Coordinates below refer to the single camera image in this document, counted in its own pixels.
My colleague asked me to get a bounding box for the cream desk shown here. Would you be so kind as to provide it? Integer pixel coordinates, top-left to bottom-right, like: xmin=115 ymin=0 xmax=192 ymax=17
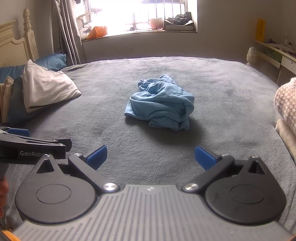
xmin=254 ymin=38 xmax=296 ymax=84

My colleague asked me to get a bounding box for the grey curtain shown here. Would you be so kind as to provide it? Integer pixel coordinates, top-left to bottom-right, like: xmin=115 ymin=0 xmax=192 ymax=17
xmin=51 ymin=0 xmax=85 ymax=65

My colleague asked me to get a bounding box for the light blue t-shirt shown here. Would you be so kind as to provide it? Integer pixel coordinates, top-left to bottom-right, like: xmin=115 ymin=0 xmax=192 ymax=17
xmin=124 ymin=74 xmax=195 ymax=131

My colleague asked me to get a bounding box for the white plastic bag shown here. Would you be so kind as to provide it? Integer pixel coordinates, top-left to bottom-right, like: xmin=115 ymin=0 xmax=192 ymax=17
xmin=79 ymin=25 xmax=93 ymax=40

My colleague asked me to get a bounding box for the orange bag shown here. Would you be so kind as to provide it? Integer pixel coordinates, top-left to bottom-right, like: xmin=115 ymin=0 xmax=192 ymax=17
xmin=87 ymin=26 xmax=108 ymax=40

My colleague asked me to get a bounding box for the blue pillow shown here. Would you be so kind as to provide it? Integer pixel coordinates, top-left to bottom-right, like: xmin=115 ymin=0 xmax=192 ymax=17
xmin=0 ymin=54 xmax=67 ymax=82

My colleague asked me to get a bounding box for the barred window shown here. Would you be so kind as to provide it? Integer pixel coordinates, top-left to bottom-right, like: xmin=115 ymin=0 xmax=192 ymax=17
xmin=89 ymin=0 xmax=197 ymax=33

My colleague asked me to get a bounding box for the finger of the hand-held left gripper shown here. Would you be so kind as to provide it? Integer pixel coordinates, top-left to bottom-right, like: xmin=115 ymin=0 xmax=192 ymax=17
xmin=0 ymin=133 xmax=73 ymax=153
xmin=0 ymin=126 xmax=30 ymax=138

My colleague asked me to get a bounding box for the dark blue denim cloth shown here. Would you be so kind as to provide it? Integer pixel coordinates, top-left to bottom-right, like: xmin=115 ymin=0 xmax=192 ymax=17
xmin=6 ymin=76 xmax=43 ymax=124

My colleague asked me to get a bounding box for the yellow box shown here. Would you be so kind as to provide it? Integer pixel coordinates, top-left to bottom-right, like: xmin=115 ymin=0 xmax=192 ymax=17
xmin=255 ymin=19 xmax=266 ymax=43

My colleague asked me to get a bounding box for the beige folded cloth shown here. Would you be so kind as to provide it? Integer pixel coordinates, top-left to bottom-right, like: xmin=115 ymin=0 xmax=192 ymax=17
xmin=0 ymin=76 xmax=15 ymax=123

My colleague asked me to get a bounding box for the dark clothes pile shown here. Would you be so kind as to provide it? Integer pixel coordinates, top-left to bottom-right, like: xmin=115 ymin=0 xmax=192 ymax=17
xmin=166 ymin=12 xmax=192 ymax=25

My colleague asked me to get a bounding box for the cardboard box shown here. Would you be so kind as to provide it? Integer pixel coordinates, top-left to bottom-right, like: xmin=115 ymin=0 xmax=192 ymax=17
xmin=164 ymin=19 xmax=195 ymax=32

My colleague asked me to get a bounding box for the cream bedpost finial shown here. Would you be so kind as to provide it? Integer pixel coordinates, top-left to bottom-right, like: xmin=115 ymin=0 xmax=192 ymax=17
xmin=246 ymin=46 xmax=258 ymax=66

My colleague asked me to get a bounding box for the cream wooden headboard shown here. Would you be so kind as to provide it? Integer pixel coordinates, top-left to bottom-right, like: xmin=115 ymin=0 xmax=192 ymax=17
xmin=0 ymin=8 xmax=40 ymax=67

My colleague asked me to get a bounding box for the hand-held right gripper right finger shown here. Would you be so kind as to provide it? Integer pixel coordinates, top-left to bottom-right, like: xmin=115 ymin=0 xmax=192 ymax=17
xmin=181 ymin=146 xmax=266 ymax=193

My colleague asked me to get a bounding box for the white pillow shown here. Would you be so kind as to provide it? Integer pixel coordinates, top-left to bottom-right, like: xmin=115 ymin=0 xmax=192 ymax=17
xmin=22 ymin=60 xmax=82 ymax=113

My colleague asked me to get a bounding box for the person's left hand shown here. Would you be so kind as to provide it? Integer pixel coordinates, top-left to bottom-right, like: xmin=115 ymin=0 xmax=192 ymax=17
xmin=0 ymin=179 xmax=9 ymax=218

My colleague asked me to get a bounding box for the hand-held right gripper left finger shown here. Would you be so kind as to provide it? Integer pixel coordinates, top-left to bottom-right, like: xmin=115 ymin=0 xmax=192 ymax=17
xmin=35 ymin=145 xmax=121 ymax=194

